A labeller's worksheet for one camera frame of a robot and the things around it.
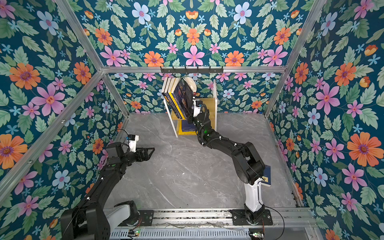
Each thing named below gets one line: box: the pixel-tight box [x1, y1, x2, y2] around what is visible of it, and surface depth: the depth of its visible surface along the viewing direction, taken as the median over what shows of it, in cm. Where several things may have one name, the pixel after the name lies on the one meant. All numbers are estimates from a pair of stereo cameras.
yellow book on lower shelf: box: [178, 120, 197, 136], surface depth 104 cm
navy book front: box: [182, 120, 197, 132], surface depth 103 cm
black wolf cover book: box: [183, 76, 197, 119], surface depth 82 cm
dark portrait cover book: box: [172, 78, 189, 120], surface depth 86 cm
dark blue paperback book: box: [161, 77, 182, 119], surface depth 80 cm
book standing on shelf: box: [161, 76, 172, 94], surface depth 80 cm
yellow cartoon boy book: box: [168, 77, 186, 120], surface depth 81 cm
